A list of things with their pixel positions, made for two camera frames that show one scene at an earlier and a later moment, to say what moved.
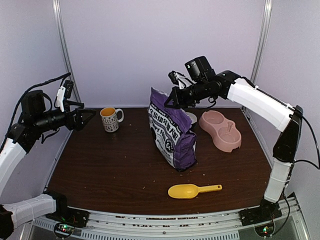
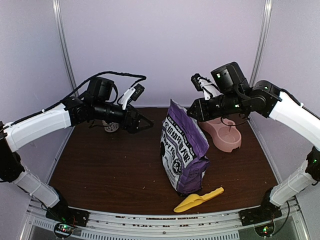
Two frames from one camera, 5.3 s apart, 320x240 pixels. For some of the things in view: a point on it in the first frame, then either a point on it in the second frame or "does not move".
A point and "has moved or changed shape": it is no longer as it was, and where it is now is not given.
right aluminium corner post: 262,40 does not move
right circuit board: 265,230 does not move
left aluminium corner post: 63,41 does not move
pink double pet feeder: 224,133 does not move
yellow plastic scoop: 190,191 to 197,199
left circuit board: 63,229 does not move
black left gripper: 77,124 to 132,128
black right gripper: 177,102 to 203,114
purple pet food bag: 171,133 has moved or changed shape
